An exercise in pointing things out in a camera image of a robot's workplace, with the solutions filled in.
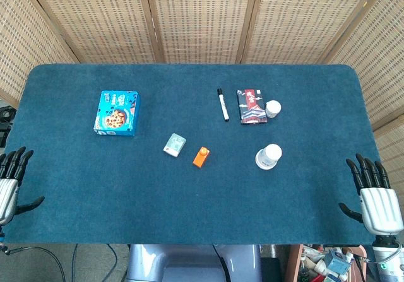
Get black white marker pen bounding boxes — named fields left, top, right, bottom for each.
left=217, top=88, right=230, bottom=122

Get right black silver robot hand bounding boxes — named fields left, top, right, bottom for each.
left=338, top=153, right=404, bottom=236

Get black equipment beside table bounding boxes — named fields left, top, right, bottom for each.
left=0, top=102, right=17, bottom=148

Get woven bamboo screen panel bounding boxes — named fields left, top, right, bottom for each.
left=321, top=0, right=404, bottom=201
left=144, top=0, right=261, bottom=64
left=22, top=0, right=165, bottom=64
left=0, top=0, right=80, bottom=109
left=235, top=0, right=388, bottom=64

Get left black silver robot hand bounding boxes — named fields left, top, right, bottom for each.
left=0, top=146, right=45, bottom=226

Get white plastic jar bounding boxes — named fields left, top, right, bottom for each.
left=264, top=100, right=282, bottom=119

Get black cable on torso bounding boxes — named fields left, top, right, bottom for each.
left=212, top=245, right=229, bottom=282

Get blue cookie box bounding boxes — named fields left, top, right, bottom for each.
left=93, top=90, right=140, bottom=137

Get wooden crate with clutter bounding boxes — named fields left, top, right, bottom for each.
left=286, top=244, right=369, bottom=282

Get black floor cable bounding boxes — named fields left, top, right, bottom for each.
left=71, top=244, right=80, bottom=282

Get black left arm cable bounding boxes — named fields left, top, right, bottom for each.
left=4, top=246, right=66, bottom=282

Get white paper cup green print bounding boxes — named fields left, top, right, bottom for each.
left=254, top=151, right=278, bottom=170

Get orange small box with cap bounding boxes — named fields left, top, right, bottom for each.
left=193, top=146, right=210, bottom=169

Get pale green small pack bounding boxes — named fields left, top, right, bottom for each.
left=163, top=132, right=187, bottom=158

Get blue felt table cover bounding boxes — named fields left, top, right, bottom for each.
left=2, top=63, right=393, bottom=245

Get blue-grey robot torso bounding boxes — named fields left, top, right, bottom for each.
left=125, top=244, right=263, bottom=282

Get dark box with red print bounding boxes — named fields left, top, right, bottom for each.
left=236, top=89, right=268, bottom=125

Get white paper cup purple print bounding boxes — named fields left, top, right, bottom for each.
left=257, top=143, right=283, bottom=168

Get small light blue carton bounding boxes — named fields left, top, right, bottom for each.
left=324, top=249, right=352, bottom=274

